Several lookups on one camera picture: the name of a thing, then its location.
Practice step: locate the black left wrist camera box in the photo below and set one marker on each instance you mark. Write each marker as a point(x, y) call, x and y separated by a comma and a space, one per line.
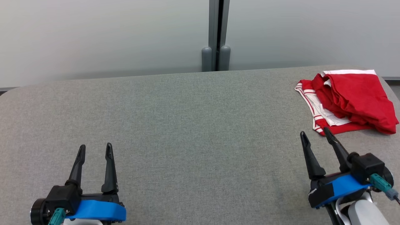
point(62, 197)

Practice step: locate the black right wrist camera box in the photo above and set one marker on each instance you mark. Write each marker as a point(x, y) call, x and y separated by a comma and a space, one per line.
point(367, 167)

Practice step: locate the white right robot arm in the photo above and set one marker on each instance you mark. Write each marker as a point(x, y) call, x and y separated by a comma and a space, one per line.
point(365, 214)

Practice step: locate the red white basketball jersey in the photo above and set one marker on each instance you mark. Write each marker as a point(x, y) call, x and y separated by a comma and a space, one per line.
point(316, 107)

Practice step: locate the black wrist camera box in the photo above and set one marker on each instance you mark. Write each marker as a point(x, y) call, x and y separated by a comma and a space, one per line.
point(62, 197)
point(367, 167)

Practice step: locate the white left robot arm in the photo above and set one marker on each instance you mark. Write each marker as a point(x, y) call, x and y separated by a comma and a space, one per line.
point(82, 222)

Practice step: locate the grey partition post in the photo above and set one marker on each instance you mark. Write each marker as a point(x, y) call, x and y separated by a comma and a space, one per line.
point(216, 34)

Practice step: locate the red shorts with white trim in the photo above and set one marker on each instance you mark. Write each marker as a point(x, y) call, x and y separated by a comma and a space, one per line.
point(362, 100)

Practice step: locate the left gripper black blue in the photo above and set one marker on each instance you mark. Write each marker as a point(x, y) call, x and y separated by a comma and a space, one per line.
point(97, 209)

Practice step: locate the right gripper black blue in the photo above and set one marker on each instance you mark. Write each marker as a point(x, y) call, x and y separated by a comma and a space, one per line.
point(340, 187)

